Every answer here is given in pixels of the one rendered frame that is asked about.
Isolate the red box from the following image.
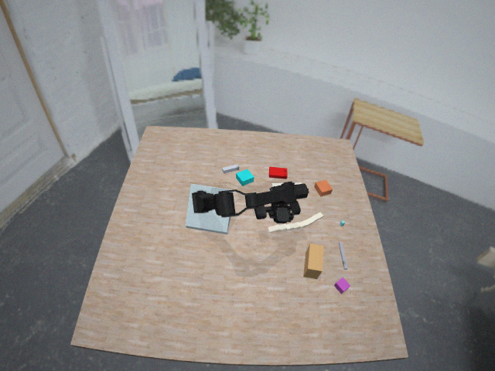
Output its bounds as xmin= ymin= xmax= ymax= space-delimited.
xmin=269 ymin=167 xmax=288 ymax=179

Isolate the small purple block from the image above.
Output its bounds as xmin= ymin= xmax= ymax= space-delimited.
xmin=334 ymin=277 xmax=351 ymax=294

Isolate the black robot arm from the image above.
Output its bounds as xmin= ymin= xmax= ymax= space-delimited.
xmin=192 ymin=182 xmax=309 ymax=224

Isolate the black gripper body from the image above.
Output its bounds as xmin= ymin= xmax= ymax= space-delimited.
xmin=254 ymin=201 xmax=301 ymax=220

